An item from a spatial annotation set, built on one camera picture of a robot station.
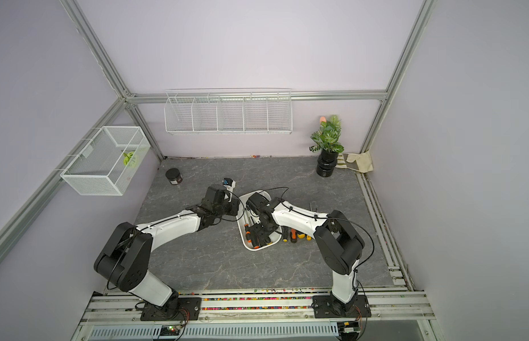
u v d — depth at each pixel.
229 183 0.83
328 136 0.92
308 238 0.89
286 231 0.91
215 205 0.71
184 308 0.74
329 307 0.73
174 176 1.08
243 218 0.94
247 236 0.89
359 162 1.19
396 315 0.73
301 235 0.89
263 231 0.79
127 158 0.81
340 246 0.48
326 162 1.06
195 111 0.99
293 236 0.88
